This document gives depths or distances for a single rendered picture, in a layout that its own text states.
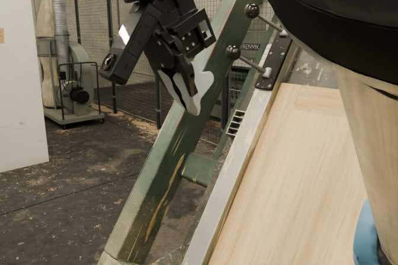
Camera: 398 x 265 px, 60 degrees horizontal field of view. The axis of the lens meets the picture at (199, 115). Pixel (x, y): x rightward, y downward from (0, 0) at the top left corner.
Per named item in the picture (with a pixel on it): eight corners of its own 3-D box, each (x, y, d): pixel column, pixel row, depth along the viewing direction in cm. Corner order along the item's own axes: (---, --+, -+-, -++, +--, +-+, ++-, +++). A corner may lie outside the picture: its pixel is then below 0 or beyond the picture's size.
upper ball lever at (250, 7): (281, 43, 89) (238, 16, 85) (286, 31, 90) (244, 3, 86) (289, 39, 86) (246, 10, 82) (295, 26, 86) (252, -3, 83)
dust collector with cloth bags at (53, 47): (34, 114, 615) (18, -17, 561) (73, 109, 659) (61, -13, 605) (61, 131, 514) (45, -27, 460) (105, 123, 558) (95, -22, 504)
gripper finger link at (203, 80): (228, 101, 55) (208, 50, 50) (203, 123, 53) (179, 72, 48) (215, 98, 58) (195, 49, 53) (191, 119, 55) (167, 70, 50)
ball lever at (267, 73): (264, 83, 87) (220, 57, 83) (269, 70, 88) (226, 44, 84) (272, 81, 83) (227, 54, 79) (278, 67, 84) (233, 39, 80)
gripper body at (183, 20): (220, 45, 51) (189, -38, 45) (177, 76, 47) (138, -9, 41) (188, 43, 56) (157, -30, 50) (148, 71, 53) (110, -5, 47)
